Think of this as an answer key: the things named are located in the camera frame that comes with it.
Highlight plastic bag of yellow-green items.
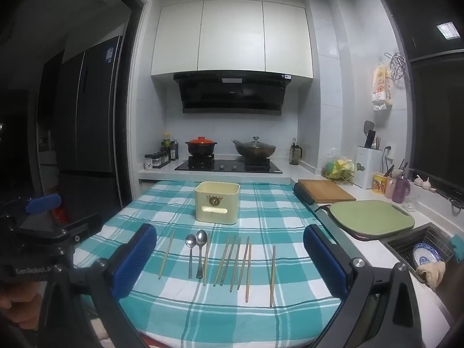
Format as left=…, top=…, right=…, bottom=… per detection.
left=323, top=157, right=356, bottom=182

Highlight dark water pitcher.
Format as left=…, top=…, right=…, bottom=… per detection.
left=289, top=138, right=302, bottom=166

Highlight grey spatula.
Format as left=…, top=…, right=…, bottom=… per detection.
left=363, top=120, right=375, bottom=149

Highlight clear drinking glass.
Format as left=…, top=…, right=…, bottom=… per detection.
left=402, top=191, right=418, bottom=213

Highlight green cutting board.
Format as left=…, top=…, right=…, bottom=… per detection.
left=329, top=200, right=415, bottom=235

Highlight hanging printed food bag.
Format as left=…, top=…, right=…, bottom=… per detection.
left=371, top=63, right=394, bottom=112

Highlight pink bottle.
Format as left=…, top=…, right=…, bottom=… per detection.
left=391, top=175, right=411, bottom=204

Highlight hanging metal steamer rack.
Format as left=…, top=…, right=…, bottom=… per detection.
left=385, top=52, right=409, bottom=81

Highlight wok with glass lid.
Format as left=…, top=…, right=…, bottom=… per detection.
left=231, top=136, right=277, bottom=161

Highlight steel sink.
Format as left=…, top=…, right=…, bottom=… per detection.
left=382, top=222, right=464, bottom=284

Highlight small metal spoon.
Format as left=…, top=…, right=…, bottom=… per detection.
left=186, top=234, right=197, bottom=279

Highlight wooden cutting board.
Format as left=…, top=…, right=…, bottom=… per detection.
left=298, top=179, right=357, bottom=204

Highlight teal plaid tablecloth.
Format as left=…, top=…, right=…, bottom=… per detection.
left=80, top=180, right=358, bottom=348

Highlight black gas cooktop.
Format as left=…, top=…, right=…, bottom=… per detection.
left=174, top=154, right=283, bottom=174

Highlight dark grey tray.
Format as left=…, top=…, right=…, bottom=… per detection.
left=293, top=183, right=379, bottom=242

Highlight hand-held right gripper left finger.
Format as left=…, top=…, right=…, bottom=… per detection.
left=38, top=224, right=157, bottom=348

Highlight black pot with orange lid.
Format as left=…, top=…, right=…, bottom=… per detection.
left=185, top=136, right=218, bottom=157

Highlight row of spice jars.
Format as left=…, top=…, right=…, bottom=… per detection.
left=144, top=152, right=171, bottom=171

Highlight large metal spoon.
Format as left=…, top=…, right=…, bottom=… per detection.
left=196, top=230, right=209, bottom=279

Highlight beige cloth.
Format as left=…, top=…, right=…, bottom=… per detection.
left=416, top=260, right=446, bottom=291

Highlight person's left hand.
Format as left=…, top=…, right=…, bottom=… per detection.
left=0, top=283, right=41, bottom=334

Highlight blue and white plate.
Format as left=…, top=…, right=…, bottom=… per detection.
left=413, top=243, right=443, bottom=270

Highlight cream utensil holder box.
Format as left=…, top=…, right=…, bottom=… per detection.
left=195, top=182, right=241, bottom=225

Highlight white knife block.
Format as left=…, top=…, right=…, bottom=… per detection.
left=356, top=146, right=383, bottom=191

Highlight garlic bulbs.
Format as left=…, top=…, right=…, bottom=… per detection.
left=414, top=175, right=436, bottom=191

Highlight dark window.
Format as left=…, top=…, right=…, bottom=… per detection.
left=374, top=0, right=464, bottom=213

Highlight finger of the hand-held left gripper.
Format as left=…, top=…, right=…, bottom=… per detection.
left=54, top=213, right=104, bottom=247
left=25, top=193, right=63, bottom=230

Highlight black range hood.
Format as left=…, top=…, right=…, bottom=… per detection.
left=173, top=70, right=293, bottom=116

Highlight white wall cabinet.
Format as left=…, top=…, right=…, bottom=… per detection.
left=151, top=0, right=314, bottom=79

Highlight yellow printed cup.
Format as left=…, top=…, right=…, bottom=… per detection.
left=372, top=172, right=391, bottom=194

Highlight dark refrigerator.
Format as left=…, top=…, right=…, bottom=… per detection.
left=36, top=35, right=124, bottom=179

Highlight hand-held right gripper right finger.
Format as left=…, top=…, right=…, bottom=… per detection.
left=303, top=225, right=430, bottom=348

